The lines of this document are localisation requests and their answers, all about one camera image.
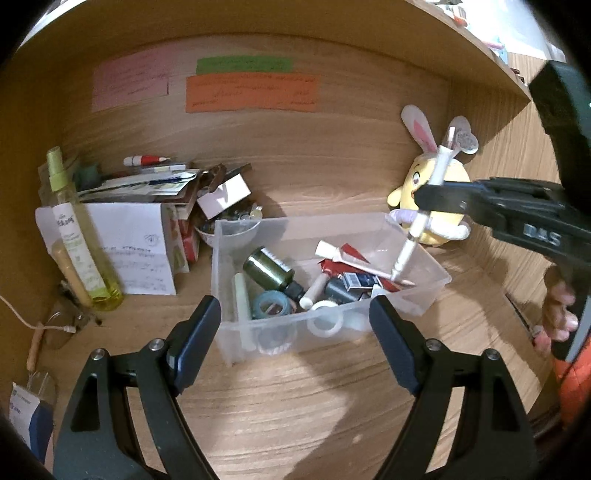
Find pale pink tube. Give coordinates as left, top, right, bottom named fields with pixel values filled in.
left=315, top=240, right=384, bottom=278

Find white cable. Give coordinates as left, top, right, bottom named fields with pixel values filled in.
left=0, top=295, right=77, bottom=334

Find dark green bottle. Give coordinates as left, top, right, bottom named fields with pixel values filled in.
left=242, top=248, right=294, bottom=291

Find teal tape roll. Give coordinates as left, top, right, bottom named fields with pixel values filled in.
left=252, top=291, right=296, bottom=321

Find white tape roll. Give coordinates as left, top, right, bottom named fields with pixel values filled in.
left=307, top=300, right=345, bottom=337

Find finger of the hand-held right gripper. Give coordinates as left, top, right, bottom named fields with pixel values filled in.
left=466, top=178, right=506, bottom=193
left=413, top=181, right=492, bottom=223

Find clear plastic bin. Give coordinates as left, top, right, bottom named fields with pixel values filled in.
left=211, top=212, right=452, bottom=367

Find white paper box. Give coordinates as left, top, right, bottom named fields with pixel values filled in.
left=36, top=202, right=178, bottom=296

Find wooden shelf board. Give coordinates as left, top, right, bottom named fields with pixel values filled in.
left=402, top=0, right=532, bottom=103

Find yellow bunny plush toy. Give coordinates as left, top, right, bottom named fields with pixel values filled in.
left=387, top=105, right=481, bottom=245

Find pink sticky note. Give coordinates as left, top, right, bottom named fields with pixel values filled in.
left=91, top=48, right=169, bottom=112

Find green sticky note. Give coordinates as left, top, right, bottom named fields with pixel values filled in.
left=196, top=56, right=294, bottom=75

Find wooden handle tool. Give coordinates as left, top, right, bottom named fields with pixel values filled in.
left=27, top=325, right=44, bottom=372

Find white printed tube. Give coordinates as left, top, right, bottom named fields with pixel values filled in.
left=299, top=272, right=331, bottom=310

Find yellow spray bottle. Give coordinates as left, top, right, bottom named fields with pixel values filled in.
left=46, top=147, right=124, bottom=311

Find black cable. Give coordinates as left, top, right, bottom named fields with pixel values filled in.
left=505, top=293, right=542, bottom=340

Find clear plastic bowl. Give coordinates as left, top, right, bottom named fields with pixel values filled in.
left=215, top=219, right=259, bottom=252

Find red and white marker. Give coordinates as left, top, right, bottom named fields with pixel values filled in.
left=124, top=155, right=172, bottom=168

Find eyeglasses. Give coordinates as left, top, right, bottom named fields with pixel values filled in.
left=44, top=309, right=88, bottom=349

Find person's right hand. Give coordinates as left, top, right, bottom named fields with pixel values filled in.
left=531, top=268, right=580, bottom=358

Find small white and pink box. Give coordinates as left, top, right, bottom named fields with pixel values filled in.
left=196, top=178, right=252, bottom=220

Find white pen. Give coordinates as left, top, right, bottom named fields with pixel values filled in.
left=390, top=129, right=458, bottom=283

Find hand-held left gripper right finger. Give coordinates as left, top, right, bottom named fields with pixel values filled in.
left=368, top=295, right=539, bottom=480

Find dark blue small box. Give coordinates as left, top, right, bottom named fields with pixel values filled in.
left=342, top=272, right=384, bottom=296

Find person's orange clothing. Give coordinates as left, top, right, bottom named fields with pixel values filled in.
left=554, top=355, right=591, bottom=418

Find orange sticky note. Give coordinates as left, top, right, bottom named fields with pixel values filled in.
left=186, top=73, right=318, bottom=114

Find beige tube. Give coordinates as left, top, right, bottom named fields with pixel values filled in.
left=51, top=240, right=93, bottom=308

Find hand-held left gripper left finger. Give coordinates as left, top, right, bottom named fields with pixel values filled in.
left=53, top=295, right=222, bottom=480

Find blue white packet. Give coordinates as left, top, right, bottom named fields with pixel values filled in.
left=9, top=371, right=58, bottom=462

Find small red carton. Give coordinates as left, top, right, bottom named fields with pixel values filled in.
left=178, top=217, right=201, bottom=264

